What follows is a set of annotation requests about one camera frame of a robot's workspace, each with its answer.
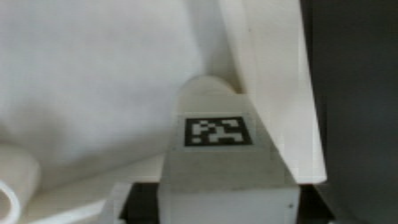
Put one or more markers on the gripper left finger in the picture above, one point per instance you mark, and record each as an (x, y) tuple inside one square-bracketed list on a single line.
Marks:
[(115, 204)]

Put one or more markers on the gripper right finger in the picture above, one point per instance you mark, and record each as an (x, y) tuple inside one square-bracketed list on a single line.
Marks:
[(321, 209)]

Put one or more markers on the white square table top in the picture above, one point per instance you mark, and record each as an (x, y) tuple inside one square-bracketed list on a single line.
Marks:
[(99, 56)]

